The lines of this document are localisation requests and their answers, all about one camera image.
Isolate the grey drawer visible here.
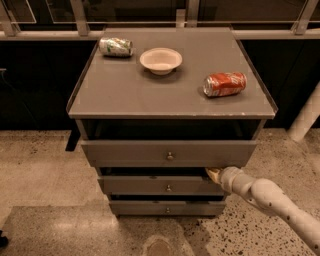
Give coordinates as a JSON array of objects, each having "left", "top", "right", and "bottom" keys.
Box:
[
  {"left": 81, "top": 140, "right": 257, "bottom": 167},
  {"left": 98, "top": 176, "right": 225, "bottom": 196},
  {"left": 109, "top": 201, "right": 226, "bottom": 216}
]

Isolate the black object at floor edge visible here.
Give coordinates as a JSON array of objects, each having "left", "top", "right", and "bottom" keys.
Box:
[{"left": 0, "top": 230, "right": 9, "bottom": 247}]

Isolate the white paper bowl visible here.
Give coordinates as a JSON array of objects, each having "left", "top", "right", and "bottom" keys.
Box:
[{"left": 140, "top": 48, "right": 183, "bottom": 75}]

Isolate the grey drawer cabinet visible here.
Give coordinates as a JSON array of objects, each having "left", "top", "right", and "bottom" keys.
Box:
[{"left": 67, "top": 28, "right": 277, "bottom": 203}]

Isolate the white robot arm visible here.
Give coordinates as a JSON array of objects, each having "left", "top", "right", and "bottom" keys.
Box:
[{"left": 206, "top": 167, "right": 320, "bottom": 256}]

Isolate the metal railing frame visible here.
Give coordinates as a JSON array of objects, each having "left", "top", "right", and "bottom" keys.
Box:
[{"left": 0, "top": 0, "right": 320, "bottom": 40}]

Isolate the grey bottom drawer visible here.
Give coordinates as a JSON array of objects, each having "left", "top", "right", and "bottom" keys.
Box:
[{"left": 109, "top": 201, "right": 226, "bottom": 216}]

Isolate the white diagonal post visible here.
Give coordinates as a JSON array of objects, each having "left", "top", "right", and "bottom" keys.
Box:
[{"left": 288, "top": 81, "right": 320, "bottom": 142}]

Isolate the green white soda can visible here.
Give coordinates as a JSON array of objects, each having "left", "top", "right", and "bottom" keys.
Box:
[{"left": 99, "top": 37, "right": 133, "bottom": 57}]

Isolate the red orange soda can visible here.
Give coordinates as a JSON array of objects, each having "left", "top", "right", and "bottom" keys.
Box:
[{"left": 203, "top": 72, "right": 247, "bottom": 97}]

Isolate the grey top drawer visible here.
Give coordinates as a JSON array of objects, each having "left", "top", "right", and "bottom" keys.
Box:
[{"left": 81, "top": 140, "right": 257, "bottom": 167}]

